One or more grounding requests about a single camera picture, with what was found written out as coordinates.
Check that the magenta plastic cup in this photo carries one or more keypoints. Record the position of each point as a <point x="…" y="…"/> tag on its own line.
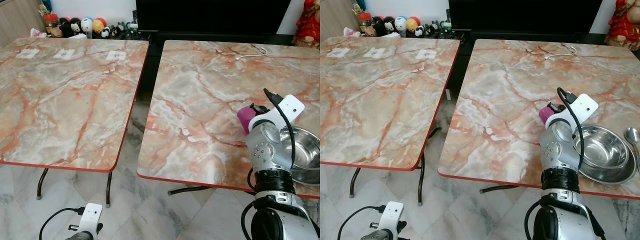
<point x="244" y="118"/>
<point x="545" y="114"/>

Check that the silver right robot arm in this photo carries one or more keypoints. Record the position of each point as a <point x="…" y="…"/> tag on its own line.
<point x="267" y="150"/>
<point x="560" y="150"/>

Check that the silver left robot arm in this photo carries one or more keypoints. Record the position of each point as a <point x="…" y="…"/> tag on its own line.
<point x="377" y="236"/>
<point x="80" y="236"/>

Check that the marble folding table red edge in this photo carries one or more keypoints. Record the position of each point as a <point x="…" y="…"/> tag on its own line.
<point x="210" y="115"/>
<point x="505" y="110"/>

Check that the stainless steel bowl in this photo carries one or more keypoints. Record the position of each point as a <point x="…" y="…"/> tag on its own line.
<point x="602" y="150"/>
<point x="305" y="150"/>

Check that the stainless steel spoon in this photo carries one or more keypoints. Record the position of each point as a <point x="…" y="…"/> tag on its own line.
<point x="632" y="136"/>

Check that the black television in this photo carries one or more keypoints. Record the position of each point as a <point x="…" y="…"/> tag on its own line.
<point x="525" y="15"/>
<point x="212" y="15"/>

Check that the red seated figurine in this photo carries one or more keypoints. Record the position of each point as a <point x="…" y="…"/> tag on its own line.
<point x="307" y="25"/>
<point x="624" y="25"/>

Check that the white paper sticker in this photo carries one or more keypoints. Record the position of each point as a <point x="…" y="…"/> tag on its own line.
<point x="27" y="53"/>
<point x="116" y="55"/>
<point x="426" y="54"/>
<point x="64" y="54"/>
<point x="375" y="52"/>
<point x="340" y="52"/>

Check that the pink white tissue pack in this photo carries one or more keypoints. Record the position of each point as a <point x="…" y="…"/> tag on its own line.
<point x="37" y="33"/>
<point x="351" y="32"/>

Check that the marble folding table with stickers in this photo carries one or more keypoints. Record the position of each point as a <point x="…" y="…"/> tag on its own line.
<point x="70" y="105"/>
<point x="380" y="105"/>

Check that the red lidded jar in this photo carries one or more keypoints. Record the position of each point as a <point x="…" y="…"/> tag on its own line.
<point x="51" y="25"/>
<point x="365" y="24"/>

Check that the black mouse toy figure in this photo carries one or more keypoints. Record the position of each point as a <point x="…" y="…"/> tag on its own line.
<point x="388" y="25"/>
<point x="75" y="26"/>

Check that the small panda figure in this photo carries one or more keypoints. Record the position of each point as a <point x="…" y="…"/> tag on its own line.
<point x="105" y="32"/>
<point x="419" y="31"/>

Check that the yellow red egg toy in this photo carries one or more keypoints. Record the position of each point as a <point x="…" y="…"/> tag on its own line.
<point x="413" y="24"/>
<point x="99" y="26"/>

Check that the white round doll figure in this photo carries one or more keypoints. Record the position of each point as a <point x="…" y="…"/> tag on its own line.
<point x="87" y="26"/>
<point x="400" y="25"/>

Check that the wooden cabinet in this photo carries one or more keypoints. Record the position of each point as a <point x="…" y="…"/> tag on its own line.
<point x="17" y="17"/>

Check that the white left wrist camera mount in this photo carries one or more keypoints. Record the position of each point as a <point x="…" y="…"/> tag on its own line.
<point x="91" y="215"/>
<point x="392" y="214"/>

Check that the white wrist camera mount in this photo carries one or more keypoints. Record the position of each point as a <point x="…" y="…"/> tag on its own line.
<point x="91" y="215"/>
<point x="290" y="106"/>
<point x="585" y="105"/>
<point x="392" y="214"/>

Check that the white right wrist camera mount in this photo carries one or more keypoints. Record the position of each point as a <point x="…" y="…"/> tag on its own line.
<point x="290" y="106"/>
<point x="585" y="105"/>

